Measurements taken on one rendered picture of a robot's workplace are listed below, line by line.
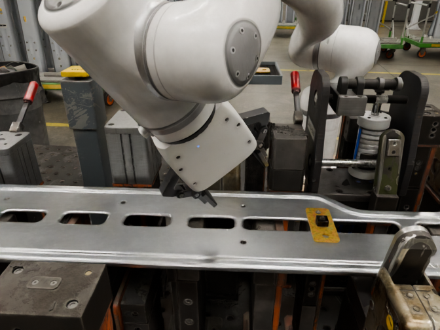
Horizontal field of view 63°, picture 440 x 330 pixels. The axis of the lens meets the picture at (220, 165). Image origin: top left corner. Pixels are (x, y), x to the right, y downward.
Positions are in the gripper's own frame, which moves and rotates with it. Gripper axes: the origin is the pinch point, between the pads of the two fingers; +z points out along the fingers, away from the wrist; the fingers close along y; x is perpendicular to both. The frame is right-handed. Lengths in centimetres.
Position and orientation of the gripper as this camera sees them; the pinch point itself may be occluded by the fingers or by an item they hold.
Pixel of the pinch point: (234, 177)
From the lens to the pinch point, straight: 51.3
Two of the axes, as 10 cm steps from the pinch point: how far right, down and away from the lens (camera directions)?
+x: -4.7, -6.3, 6.2
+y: 7.9, -6.1, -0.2
